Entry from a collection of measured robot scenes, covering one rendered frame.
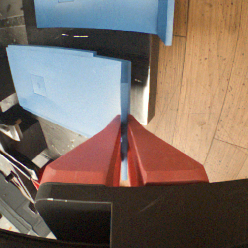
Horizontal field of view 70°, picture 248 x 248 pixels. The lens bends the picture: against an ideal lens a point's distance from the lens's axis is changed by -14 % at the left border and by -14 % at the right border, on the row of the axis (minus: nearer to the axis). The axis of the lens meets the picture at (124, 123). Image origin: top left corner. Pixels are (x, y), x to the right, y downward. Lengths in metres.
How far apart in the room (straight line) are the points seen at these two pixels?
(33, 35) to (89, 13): 0.09
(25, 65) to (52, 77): 0.04
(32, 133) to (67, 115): 0.20
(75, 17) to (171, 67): 0.10
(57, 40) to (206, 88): 0.15
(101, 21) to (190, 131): 0.13
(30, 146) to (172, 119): 0.26
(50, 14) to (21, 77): 0.07
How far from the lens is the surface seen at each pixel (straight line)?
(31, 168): 0.30
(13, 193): 6.02
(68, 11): 0.20
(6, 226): 5.66
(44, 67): 0.17
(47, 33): 0.23
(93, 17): 0.18
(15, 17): 0.32
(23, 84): 0.21
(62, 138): 0.34
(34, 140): 0.38
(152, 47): 0.16
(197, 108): 0.19
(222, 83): 0.18
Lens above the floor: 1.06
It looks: 44 degrees down
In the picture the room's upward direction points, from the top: 137 degrees counter-clockwise
